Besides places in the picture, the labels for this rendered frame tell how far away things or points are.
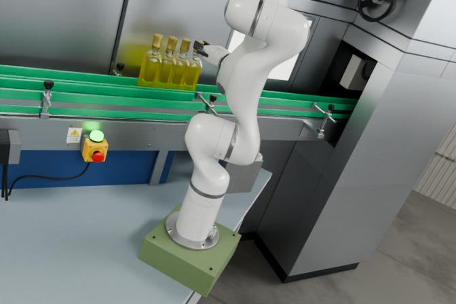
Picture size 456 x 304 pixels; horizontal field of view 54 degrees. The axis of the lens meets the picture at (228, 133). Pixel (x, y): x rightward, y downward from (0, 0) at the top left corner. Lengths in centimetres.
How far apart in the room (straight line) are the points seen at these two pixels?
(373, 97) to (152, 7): 111
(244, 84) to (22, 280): 83
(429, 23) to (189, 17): 105
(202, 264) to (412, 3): 143
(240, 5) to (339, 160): 137
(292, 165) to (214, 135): 136
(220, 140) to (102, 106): 48
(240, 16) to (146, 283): 85
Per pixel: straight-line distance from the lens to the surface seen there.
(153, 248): 148
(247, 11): 115
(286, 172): 266
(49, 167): 170
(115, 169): 177
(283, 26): 115
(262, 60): 120
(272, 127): 211
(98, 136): 157
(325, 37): 234
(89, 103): 158
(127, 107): 163
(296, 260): 267
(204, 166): 136
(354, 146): 230
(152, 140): 172
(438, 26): 226
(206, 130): 131
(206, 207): 143
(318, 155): 246
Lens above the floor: 182
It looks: 26 degrees down
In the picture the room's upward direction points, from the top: 20 degrees clockwise
